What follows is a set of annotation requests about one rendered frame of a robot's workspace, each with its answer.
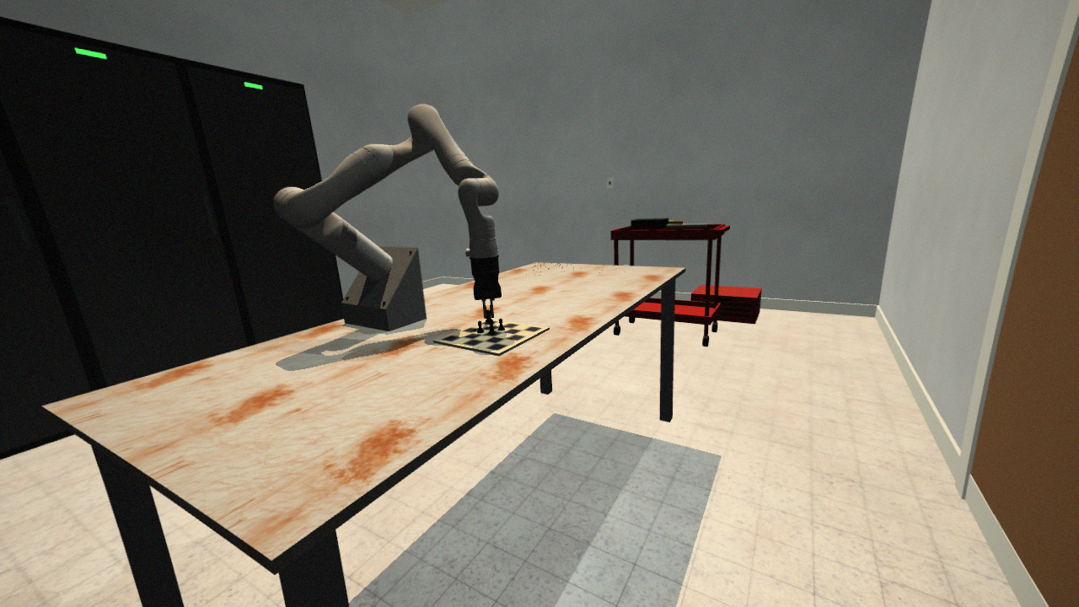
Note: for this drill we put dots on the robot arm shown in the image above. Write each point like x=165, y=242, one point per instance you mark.
x=366, y=167

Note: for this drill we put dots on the chessboard with black pieces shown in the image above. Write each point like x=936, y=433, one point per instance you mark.
x=503, y=341

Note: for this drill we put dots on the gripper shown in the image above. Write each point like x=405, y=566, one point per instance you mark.
x=485, y=270

